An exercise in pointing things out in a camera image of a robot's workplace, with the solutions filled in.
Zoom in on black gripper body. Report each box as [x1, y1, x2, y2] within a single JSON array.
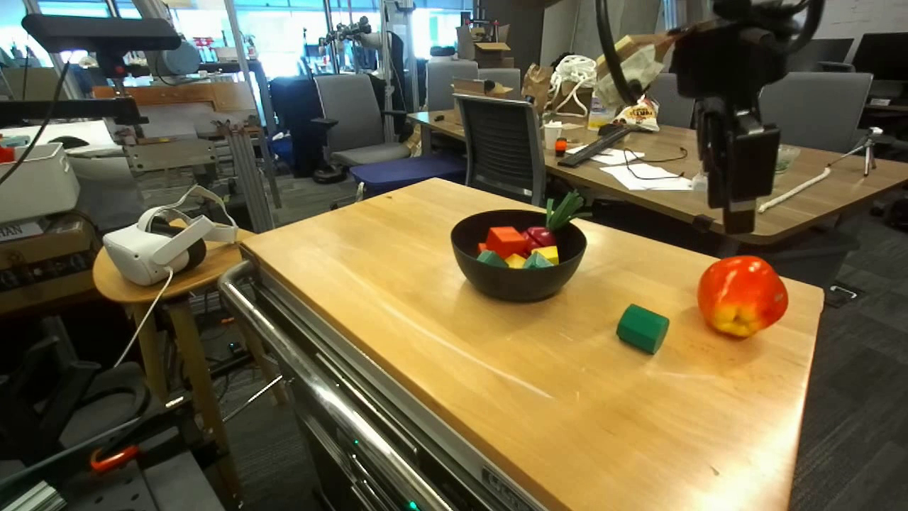
[[670, 24, 788, 214]]

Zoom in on orange-red toy apple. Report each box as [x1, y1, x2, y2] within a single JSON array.
[[696, 253, 791, 339]]

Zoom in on large red-orange wooden cube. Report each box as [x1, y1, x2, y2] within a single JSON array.
[[482, 224, 534, 261]]

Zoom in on black bowl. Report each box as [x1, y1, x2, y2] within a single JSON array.
[[448, 207, 589, 305]]

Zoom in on clear plastic cup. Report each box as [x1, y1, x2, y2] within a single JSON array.
[[777, 141, 806, 186]]

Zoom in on thin white stick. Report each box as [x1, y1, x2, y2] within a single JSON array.
[[758, 162, 836, 214]]

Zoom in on grey padded office chair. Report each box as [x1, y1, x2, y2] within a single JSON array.
[[646, 70, 703, 131], [310, 70, 412, 175]]

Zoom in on long wooden conference table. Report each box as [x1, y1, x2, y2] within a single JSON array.
[[408, 98, 908, 248]]

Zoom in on wide grey office chair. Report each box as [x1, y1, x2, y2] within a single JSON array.
[[760, 67, 876, 156]]

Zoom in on white paper sheets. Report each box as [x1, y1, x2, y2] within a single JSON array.
[[589, 145, 699, 194]]

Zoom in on tan crumpled bag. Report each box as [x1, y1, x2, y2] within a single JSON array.
[[614, 94, 665, 132]]

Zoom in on black computer monitor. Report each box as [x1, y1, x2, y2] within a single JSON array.
[[848, 30, 908, 84], [784, 34, 856, 74]]

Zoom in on white bottle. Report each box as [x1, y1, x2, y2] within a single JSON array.
[[585, 84, 619, 132]]

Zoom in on long black remote bar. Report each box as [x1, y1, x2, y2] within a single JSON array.
[[557, 119, 633, 173]]

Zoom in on green rounded wooden block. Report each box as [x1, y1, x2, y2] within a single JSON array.
[[614, 300, 673, 356]]

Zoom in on dark mesh office chair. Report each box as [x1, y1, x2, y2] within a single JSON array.
[[450, 89, 551, 207]]

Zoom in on blue seat office chair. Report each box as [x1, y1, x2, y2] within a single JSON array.
[[347, 57, 479, 194]]

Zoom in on metal tool cart cabinet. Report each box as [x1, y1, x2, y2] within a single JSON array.
[[239, 265, 561, 511]]

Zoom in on round wooden stool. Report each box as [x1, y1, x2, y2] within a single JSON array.
[[91, 234, 252, 488]]

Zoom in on white VR headset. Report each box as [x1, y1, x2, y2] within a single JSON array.
[[100, 180, 240, 288]]

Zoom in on white equipment box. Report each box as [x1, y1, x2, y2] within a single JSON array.
[[0, 139, 86, 227]]

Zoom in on white rope bundle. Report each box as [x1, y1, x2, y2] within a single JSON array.
[[544, 50, 606, 116]]

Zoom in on steel cart handle tube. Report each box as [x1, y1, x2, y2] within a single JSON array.
[[216, 257, 463, 511]]

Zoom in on white headset cable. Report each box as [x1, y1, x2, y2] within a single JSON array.
[[111, 265, 179, 375]]

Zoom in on orange-handled black clamp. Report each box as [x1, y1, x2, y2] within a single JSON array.
[[89, 441, 141, 476]]

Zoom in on aluminium extrusion rail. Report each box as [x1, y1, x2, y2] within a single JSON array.
[[0, 476, 70, 511]]

